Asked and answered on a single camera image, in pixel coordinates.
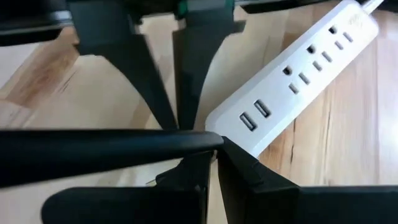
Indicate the white power strip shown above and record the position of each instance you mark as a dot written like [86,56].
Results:
[295,77]

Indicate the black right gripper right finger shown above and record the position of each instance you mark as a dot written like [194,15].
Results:
[280,202]

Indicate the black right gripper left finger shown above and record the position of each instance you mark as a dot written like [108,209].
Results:
[124,205]

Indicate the black aluminium rig frame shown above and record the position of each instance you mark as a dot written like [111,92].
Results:
[25,31]

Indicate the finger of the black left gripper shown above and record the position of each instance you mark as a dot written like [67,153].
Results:
[124,46]
[192,77]

